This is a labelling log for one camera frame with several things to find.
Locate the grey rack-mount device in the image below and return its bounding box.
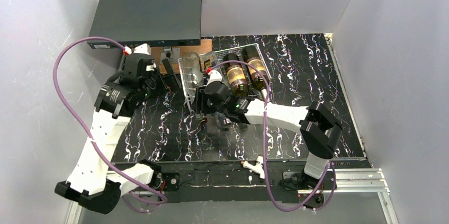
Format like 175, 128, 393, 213
87, 0, 202, 49

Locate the grey metal stand bracket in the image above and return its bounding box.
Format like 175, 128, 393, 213
160, 47, 181, 64

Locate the purple cable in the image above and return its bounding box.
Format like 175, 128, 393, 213
206, 60, 337, 212
52, 36, 168, 214

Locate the white wire wine rack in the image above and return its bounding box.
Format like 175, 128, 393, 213
178, 42, 271, 113

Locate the white faucet tap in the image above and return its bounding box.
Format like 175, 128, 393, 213
240, 155, 266, 180

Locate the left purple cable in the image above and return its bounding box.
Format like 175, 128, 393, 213
52, 36, 168, 214

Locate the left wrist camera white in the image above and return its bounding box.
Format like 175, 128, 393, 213
132, 43, 151, 55

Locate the blue square glass bottle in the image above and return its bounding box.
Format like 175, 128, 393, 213
218, 115, 232, 131

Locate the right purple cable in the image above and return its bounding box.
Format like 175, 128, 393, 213
206, 60, 337, 212

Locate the tall clear bottle black label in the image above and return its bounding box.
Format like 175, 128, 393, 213
181, 52, 204, 98

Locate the square clear bottle gold label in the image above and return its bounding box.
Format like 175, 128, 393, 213
200, 51, 219, 74

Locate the aluminium rail frame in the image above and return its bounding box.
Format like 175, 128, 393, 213
66, 162, 398, 223

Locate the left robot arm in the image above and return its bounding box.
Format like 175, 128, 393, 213
55, 52, 168, 214

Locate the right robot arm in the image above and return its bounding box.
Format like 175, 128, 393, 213
193, 82, 343, 179

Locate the dark green wine bottle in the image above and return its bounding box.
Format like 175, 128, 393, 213
241, 46, 270, 99

